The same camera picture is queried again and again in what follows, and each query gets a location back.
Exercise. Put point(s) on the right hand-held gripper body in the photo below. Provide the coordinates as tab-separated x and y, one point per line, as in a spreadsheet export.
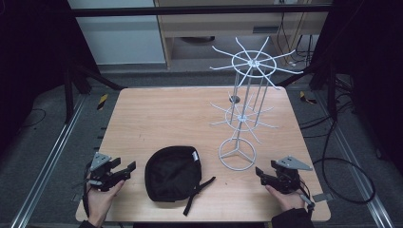
288	179

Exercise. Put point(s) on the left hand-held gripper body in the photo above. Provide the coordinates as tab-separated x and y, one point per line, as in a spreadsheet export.
101	177

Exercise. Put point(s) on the black cloth hat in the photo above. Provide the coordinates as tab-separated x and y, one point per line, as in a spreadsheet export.
172	174

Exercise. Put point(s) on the person's right hand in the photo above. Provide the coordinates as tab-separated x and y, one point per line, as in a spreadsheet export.
290	201

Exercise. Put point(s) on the person's left hand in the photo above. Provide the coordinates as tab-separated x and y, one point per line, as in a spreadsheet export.
99	202

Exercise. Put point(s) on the dark round table grommet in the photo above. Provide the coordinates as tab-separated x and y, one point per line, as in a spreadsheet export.
234	99

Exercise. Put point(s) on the black metal stand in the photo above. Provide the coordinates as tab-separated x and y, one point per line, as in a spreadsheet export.
331	91
68	91

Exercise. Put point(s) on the white cabinet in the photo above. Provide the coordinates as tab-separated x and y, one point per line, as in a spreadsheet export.
122	34

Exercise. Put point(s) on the wooden desk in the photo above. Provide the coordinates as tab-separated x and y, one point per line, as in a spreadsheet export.
218	25

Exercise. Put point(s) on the grey table bracket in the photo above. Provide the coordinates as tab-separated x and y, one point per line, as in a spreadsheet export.
322	197
77	198

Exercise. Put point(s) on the aluminium floor rail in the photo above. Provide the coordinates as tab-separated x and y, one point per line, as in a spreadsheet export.
47	161
355	158

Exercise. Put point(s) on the black frame bar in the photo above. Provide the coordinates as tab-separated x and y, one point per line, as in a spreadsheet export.
190	10

